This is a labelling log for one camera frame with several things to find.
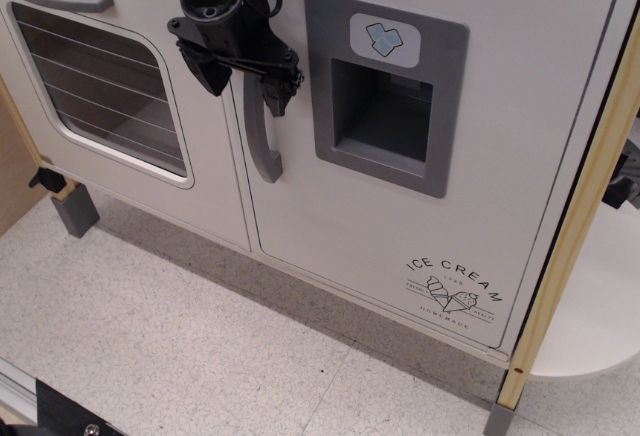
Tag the white toy fridge door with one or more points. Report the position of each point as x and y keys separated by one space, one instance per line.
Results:
x=464 y=265

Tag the white oven door with window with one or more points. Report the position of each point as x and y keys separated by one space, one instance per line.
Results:
x=110 y=103

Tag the white toy kitchen cabinet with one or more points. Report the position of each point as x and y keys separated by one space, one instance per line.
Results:
x=414 y=156

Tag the light wooden right post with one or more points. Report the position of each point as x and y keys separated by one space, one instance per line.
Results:
x=611 y=132

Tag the white round table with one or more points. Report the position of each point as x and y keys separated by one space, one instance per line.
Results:
x=595 y=328

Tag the black clamp right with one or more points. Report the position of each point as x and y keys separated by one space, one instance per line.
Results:
x=624 y=182

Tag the grey right foot cap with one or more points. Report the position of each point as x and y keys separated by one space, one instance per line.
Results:
x=499 y=420

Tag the grey fridge door handle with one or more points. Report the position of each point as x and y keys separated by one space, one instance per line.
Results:
x=266 y=160

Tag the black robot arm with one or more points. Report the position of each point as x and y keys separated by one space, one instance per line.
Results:
x=215 y=37

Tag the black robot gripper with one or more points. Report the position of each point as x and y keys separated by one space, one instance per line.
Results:
x=215 y=39

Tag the black base plate with screw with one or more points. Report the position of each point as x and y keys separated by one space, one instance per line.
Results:
x=59 y=415

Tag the grey left foot cap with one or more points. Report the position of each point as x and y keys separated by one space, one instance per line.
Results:
x=77 y=211

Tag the grey foot cap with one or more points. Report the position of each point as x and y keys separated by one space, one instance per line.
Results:
x=499 y=420
x=77 y=211

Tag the plywood side panel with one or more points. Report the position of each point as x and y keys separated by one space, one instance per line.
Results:
x=17 y=168

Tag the grey ice dispenser panel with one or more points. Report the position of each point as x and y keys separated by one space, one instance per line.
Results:
x=386 y=86

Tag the light wooden left post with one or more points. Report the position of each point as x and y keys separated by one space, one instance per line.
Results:
x=28 y=140

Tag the light wooden post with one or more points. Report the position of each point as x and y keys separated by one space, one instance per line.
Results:
x=611 y=132
x=28 y=140

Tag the aluminium rail bottom left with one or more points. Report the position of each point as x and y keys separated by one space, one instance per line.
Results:
x=18 y=392

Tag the black clamp knob left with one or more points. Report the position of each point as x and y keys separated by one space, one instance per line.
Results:
x=49 y=179

